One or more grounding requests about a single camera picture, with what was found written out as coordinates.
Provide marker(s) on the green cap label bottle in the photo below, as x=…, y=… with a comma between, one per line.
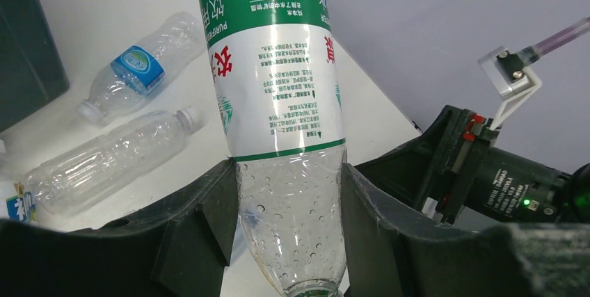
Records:
x=275, y=76

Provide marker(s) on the blue label clear bottle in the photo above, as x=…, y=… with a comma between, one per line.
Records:
x=144, y=69

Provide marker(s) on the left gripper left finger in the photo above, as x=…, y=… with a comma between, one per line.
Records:
x=179, y=245

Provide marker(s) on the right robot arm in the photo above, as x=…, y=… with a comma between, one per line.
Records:
x=510, y=188

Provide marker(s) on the dark green trash bin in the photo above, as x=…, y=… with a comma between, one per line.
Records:
x=32, y=73

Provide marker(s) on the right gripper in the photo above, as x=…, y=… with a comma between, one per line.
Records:
x=441, y=164

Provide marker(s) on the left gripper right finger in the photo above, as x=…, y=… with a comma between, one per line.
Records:
x=393, y=250

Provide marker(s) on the clear unlabeled bottle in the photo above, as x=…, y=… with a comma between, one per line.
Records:
x=80, y=178

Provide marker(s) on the blue white label bottle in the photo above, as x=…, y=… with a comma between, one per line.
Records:
x=17, y=202

